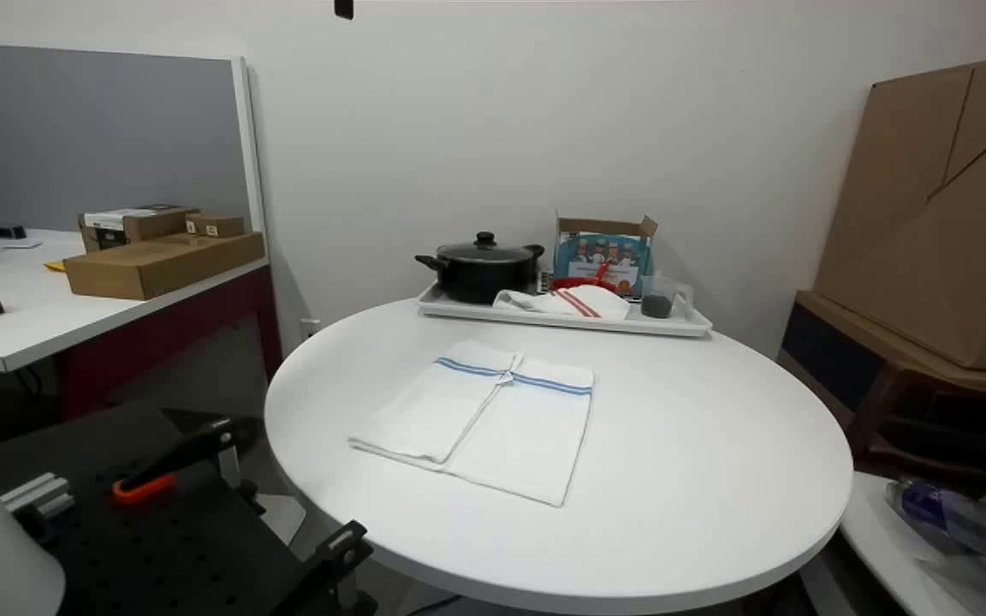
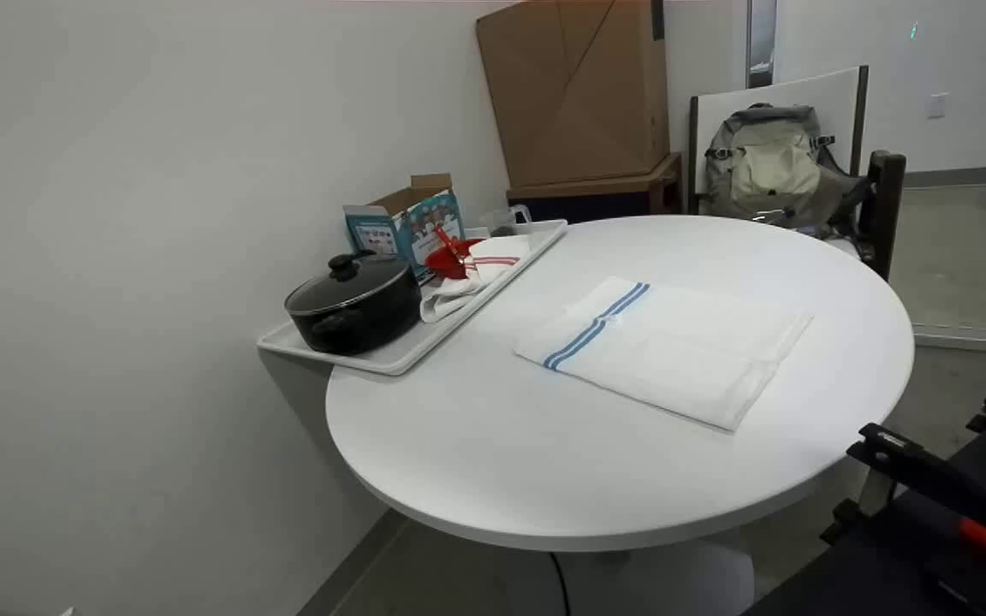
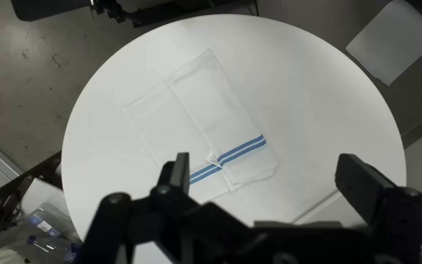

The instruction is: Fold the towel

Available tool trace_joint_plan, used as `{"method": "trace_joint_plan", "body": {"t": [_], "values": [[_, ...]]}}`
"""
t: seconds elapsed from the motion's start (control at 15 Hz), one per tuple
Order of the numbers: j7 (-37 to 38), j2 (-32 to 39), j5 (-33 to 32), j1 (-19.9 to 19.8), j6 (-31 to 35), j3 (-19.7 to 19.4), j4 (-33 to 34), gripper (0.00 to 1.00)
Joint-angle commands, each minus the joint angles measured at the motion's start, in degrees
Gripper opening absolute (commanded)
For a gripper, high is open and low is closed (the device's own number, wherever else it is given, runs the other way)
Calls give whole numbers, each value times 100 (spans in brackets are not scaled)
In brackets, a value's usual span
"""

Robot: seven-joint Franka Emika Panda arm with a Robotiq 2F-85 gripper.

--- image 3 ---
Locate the white towel with blue stripes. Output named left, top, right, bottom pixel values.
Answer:
left=120, top=47, right=280, bottom=203

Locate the grey flat sheet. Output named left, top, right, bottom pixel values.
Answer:
left=344, top=0, right=422, bottom=88

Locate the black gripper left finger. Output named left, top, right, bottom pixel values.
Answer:
left=158, top=151, right=192, bottom=197

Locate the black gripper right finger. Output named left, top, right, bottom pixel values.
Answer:
left=334, top=153, right=422, bottom=238

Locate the clear plastic bag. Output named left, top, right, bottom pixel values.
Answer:
left=0, top=204, right=84, bottom=264

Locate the dark wooden stand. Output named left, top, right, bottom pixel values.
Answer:
left=0, top=151, right=64, bottom=226

